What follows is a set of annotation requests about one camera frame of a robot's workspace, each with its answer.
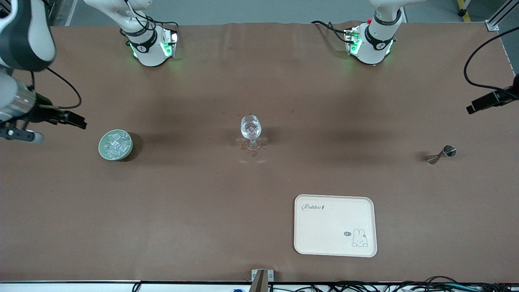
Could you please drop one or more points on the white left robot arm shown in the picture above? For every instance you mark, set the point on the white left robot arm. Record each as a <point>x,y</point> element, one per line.
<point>375,40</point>

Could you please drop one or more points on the brown table cover sheet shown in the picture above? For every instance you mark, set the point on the brown table cover sheet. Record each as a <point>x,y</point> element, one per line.
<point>202,202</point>

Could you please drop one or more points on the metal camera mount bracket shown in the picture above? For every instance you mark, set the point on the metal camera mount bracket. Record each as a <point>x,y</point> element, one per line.
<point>255,275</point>

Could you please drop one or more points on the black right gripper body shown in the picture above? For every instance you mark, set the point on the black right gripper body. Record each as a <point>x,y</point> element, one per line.
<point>43,114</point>

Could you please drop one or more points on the clear ice cubes pile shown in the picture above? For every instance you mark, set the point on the clear ice cubes pile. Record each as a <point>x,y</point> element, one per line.
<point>116,144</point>

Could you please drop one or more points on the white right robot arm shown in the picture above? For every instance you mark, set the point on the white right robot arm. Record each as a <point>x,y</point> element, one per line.
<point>24,36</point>

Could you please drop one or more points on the black caster wheel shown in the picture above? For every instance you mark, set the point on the black caster wheel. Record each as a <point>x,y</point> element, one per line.
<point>462,12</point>

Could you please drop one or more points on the aluminium frame profile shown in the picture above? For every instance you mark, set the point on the aluminium frame profile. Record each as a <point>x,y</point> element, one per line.
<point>496,20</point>

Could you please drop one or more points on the green-lit metal connector bracket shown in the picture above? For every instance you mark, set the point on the green-lit metal connector bracket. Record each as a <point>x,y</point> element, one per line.
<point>170,42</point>
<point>352,40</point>

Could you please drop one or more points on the cream rabbit print tray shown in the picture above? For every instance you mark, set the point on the cream rabbit print tray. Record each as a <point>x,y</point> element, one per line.
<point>332,227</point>

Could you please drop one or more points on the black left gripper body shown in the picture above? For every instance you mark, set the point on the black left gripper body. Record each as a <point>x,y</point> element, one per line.
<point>502,97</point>

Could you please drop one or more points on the green round bowl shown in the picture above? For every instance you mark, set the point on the green round bowl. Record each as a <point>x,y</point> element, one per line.
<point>102,151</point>

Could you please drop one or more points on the steel double jigger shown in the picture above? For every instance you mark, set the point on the steel double jigger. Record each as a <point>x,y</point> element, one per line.
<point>449,151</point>

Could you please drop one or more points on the clear wine glass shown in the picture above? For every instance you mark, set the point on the clear wine glass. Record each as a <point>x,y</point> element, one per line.
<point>250,127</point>

